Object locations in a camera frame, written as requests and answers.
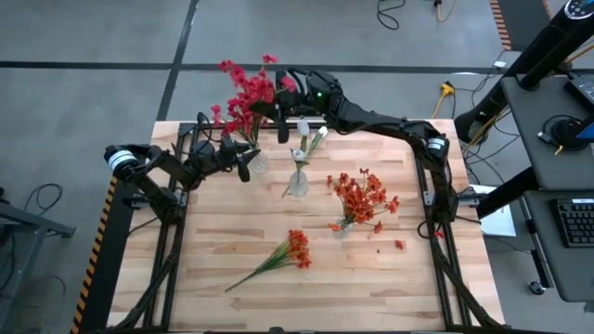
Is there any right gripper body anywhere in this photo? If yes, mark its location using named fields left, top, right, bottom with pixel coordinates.
left=285, top=69, right=344, bottom=122

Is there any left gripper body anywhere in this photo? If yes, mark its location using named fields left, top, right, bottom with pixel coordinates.
left=187, top=138, right=240, bottom=175

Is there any slim conical glass vase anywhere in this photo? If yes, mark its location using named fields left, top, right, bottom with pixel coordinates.
left=248, top=148, right=270, bottom=176

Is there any white artificial tulip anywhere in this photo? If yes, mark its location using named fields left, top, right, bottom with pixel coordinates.
left=281, top=125, right=329, bottom=199
left=291, top=147, right=307, bottom=180
left=294, top=119, right=311, bottom=180

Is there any diamond cut glass vase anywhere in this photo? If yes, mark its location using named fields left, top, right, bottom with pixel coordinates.
left=330, top=216, right=355, bottom=240

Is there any round ribbed glass vase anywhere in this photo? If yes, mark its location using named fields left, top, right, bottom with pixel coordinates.
left=288, top=170, right=309, bottom=199

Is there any single orange flower sprig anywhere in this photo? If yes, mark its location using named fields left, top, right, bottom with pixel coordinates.
left=359, top=217, right=385, bottom=236

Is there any yellow power plug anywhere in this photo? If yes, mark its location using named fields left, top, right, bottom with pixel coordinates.
left=430, top=81, right=457, bottom=120

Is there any black mat with hazard stripes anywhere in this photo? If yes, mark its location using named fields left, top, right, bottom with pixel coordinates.
left=69, top=144, right=150, bottom=334

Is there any grey metal stand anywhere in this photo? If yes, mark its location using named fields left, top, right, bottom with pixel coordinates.
left=0, top=185, right=77, bottom=334

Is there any white paper sheet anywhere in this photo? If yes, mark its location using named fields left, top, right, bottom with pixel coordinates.
left=468, top=184, right=517, bottom=238

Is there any black floor mat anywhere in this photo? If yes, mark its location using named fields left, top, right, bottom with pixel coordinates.
left=498, top=0, right=570, bottom=52

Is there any black tower fan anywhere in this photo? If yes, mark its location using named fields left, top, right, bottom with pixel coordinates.
left=453, top=0, right=594, bottom=144

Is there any grey desk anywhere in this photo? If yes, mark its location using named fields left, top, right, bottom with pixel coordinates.
left=500, top=73, right=594, bottom=302

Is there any dark grey electronic box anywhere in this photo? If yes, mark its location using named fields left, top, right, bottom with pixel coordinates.
left=563, top=73, right=594, bottom=110

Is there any black keyboard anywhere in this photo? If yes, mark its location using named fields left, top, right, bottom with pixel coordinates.
left=549, top=198, right=594, bottom=249

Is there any black metal table frame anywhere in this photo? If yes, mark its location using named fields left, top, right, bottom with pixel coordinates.
left=107, top=109, right=507, bottom=333

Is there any black floor cable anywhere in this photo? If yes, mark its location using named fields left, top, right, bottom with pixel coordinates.
left=375, top=0, right=407, bottom=32
left=22, top=183, right=65, bottom=215

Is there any yellow floor cable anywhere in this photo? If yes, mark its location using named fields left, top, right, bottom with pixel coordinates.
left=433, top=0, right=459, bottom=24

